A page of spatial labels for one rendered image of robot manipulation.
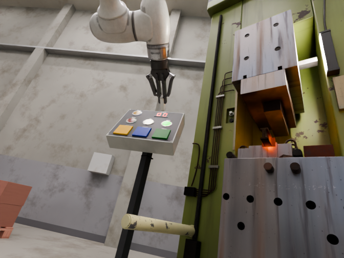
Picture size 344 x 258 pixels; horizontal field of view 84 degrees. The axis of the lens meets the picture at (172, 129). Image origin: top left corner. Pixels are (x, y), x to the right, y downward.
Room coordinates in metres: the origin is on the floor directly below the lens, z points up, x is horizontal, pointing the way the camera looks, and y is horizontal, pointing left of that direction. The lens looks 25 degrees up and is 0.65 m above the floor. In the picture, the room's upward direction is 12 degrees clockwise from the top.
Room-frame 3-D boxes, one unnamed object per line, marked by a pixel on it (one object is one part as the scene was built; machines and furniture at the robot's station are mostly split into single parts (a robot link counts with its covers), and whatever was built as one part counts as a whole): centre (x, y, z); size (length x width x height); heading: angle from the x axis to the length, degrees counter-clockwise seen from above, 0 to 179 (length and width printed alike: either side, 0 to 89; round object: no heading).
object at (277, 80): (0.87, -0.51, 1.32); 0.42 x 0.20 x 0.10; 141
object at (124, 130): (0.90, 0.24, 1.01); 0.07 x 0.05 x 0.07; 76
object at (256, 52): (0.85, -0.54, 1.56); 0.42 x 0.39 x 0.40; 141
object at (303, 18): (0.96, -0.64, 2.06); 0.44 x 0.41 x 0.47; 141
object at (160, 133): (0.85, 0.04, 1.01); 0.07 x 0.05 x 0.07; 76
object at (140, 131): (0.88, 0.14, 1.01); 0.07 x 0.05 x 0.07; 76
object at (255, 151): (0.87, -0.51, 0.96); 0.42 x 0.20 x 0.09; 141
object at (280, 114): (0.89, -0.55, 1.24); 0.30 x 0.07 x 0.06; 141
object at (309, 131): (1.09, -0.75, 1.37); 0.41 x 0.10 x 0.91; 51
